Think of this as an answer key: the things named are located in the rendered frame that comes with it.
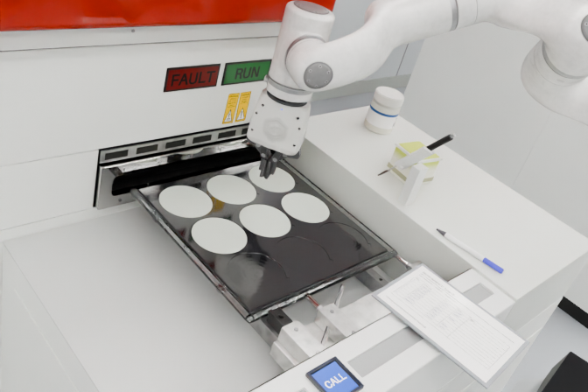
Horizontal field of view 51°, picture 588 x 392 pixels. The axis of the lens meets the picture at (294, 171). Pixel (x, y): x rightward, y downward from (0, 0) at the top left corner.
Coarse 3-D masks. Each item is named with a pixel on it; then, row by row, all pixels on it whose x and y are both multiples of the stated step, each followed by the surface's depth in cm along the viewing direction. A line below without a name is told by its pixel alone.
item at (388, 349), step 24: (480, 288) 105; (504, 312) 103; (360, 336) 88; (384, 336) 89; (408, 336) 91; (312, 360) 81; (360, 360) 84; (384, 360) 85; (408, 360) 86; (432, 360) 88; (264, 384) 76; (288, 384) 77; (312, 384) 78; (384, 384) 81; (408, 384) 86; (432, 384) 96
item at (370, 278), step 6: (366, 270) 119; (372, 270) 119; (360, 276) 120; (366, 276) 119; (372, 276) 118; (378, 276) 118; (366, 282) 119; (372, 282) 118; (378, 282) 117; (384, 282) 117; (372, 288) 118; (378, 288) 117
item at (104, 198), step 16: (208, 144) 125; (224, 144) 127; (240, 144) 131; (128, 160) 113; (144, 160) 115; (160, 160) 117; (176, 160) 120; (256, 160) 139; (96, 176) 111; (112, 176) 112; (192, 176) 127; (96, 192) 112; (112, 192) 115; (128, 192) 116
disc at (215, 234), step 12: (192, 228) 108; (204, 228) 109; (216, 228) 110; (228, 228) 111; (240, 228) 111; (204, 240) 106; (216, 240) 107; (228, 240) 108; (240, 240) 109; (216, 252) 104; (228, 252) 105
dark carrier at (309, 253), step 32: (160, 192) 114; (256, 192) 123; (288, 192) 126; (192, 224) 109; (320, 224) 119; (352, 224) 122; (224, 256) 104; (256, 256) 106; (288, 256) 108; (320, 256) 111; (352, 256) 113; (256, 288) 99; (288, 288) 101
